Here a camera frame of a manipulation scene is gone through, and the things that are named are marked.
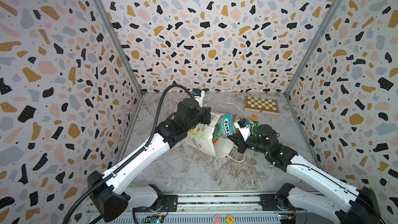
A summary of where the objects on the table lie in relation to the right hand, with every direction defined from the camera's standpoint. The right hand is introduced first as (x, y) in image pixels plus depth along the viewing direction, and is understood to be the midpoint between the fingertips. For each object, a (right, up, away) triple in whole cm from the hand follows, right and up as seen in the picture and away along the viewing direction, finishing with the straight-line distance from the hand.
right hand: (227, 134), depth 72 cm
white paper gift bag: (-12, -3, +4) cm, 13 cm away
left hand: (-7, +13, -4) cm, 16 cm away
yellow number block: (+1, -37, -4) cm, 37 cm away
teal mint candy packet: (-2, +3, +1) cm, 3 cm away
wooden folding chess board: (+29, +14, +40) cm, 52 cm away
